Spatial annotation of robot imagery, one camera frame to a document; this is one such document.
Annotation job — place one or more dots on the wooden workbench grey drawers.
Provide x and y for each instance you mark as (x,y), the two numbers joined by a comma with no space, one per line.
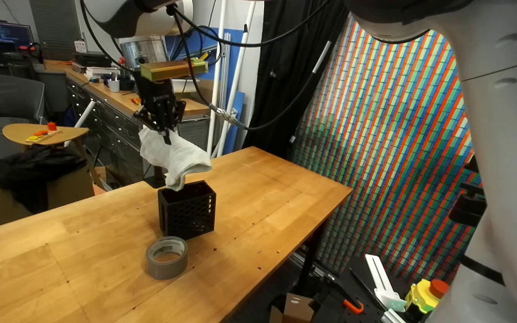
(121,131)

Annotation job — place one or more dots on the black table leg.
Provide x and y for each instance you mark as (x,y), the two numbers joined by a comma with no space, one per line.
(311,262)

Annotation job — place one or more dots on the colourful striped backdrop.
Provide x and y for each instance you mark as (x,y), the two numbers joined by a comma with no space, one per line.
(390,149)

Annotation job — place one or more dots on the grey duct tape roll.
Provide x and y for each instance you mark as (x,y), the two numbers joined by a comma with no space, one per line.
(166,271)

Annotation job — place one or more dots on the dark grey office chair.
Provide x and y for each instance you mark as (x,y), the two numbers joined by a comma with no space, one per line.
(9,95)

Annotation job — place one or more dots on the black pole stand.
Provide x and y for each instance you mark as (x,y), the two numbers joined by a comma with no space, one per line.
(158,181)

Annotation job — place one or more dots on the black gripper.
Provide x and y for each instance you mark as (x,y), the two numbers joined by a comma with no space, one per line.
(160,100)

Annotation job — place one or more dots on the orange clamp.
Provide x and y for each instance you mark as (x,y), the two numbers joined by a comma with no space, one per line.
(354,307)

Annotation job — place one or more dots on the yellow emergency stop button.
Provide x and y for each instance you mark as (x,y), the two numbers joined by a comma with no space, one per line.
(422,296)

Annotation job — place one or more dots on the black curtain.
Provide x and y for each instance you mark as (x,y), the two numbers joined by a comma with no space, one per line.
(295,72)

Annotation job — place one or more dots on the white pole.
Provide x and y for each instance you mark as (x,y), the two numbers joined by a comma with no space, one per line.
(216,77)
(234,81)

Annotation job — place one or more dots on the wooden yellow-green wrist mount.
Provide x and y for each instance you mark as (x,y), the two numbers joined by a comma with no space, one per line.
(171,70)

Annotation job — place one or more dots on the small yellow object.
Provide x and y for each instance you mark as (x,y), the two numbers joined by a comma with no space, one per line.
(36,136)

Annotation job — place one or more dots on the black cloth bundle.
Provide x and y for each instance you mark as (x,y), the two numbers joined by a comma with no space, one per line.
(31,170)

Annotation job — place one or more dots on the blue panel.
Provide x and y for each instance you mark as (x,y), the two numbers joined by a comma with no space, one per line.
(236,122)

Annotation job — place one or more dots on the black mesh box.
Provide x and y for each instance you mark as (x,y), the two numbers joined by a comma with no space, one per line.
(187,212)

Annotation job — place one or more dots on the small cardboard box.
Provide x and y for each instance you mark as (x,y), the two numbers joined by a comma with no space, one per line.
(297,307)

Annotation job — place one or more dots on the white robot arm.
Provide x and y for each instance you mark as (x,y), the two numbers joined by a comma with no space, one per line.
(510,179)

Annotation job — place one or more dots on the large cardboard box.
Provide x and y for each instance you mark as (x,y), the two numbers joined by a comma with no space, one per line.
(70,187)

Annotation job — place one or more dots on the small red object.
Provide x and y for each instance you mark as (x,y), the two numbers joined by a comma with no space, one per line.
(51,126)

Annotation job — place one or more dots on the white terry towel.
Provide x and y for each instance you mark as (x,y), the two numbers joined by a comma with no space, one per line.
(175,154)

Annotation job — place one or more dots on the round wooden stool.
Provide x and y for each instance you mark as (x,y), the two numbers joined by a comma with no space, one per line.
(31,135)

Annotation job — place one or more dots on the black camera on tripod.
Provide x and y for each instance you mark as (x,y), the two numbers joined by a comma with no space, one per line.
(465,208)

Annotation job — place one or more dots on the white plastic bracket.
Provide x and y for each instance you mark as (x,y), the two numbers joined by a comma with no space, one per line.
(381,280)

